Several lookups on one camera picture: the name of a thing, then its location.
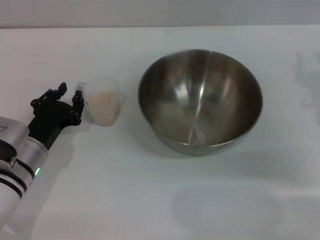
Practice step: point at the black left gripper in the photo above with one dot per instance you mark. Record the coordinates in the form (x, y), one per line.
(52, 120)

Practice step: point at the white rice grains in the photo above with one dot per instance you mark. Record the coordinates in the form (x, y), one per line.
(103, 107)

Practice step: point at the clear plastic measuring cup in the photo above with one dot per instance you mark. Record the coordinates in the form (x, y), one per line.
(105, 86)

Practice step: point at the stainless steel mixing bowl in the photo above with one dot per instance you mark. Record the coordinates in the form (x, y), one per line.
(200, 105)

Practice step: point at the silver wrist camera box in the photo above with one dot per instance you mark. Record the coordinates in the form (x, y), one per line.
(12, 130)

